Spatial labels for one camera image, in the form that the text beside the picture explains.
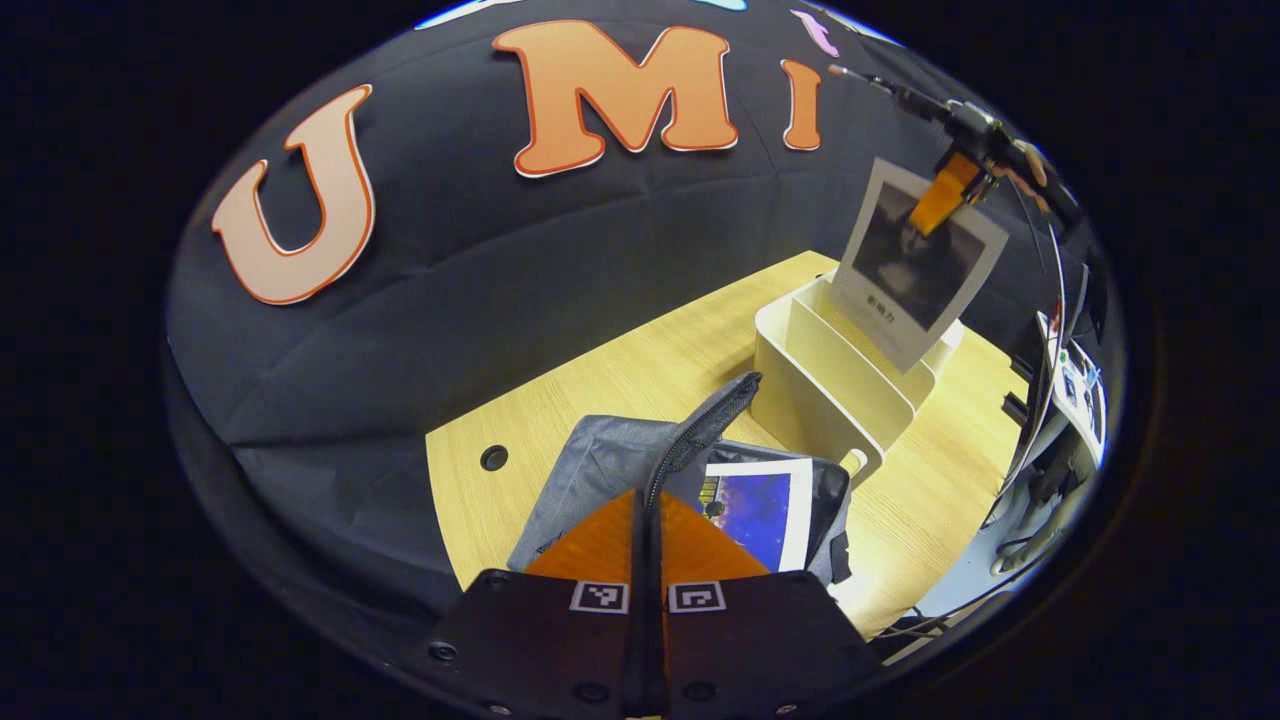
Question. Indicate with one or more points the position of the blue cover book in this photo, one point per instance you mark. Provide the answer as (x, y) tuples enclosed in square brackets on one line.
[(765, 510)]

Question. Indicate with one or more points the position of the grey schoolbag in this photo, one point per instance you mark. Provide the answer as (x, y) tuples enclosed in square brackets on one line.
[(600, 470)]

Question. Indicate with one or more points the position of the white book with dark portrait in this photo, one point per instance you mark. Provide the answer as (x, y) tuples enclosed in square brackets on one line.
[(915, 280)]

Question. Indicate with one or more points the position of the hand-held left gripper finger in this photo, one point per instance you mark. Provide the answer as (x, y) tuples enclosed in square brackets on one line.
[(660, 650), (638, 650)]

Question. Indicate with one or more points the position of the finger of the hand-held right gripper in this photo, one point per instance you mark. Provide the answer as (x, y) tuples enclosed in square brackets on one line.
[(945, 195)]

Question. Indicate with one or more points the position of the white device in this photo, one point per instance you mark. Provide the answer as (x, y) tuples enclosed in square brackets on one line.
[(1080, 390)]

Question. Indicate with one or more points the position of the white bookshelf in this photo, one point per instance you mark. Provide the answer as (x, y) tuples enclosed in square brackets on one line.
[(830, 380)]

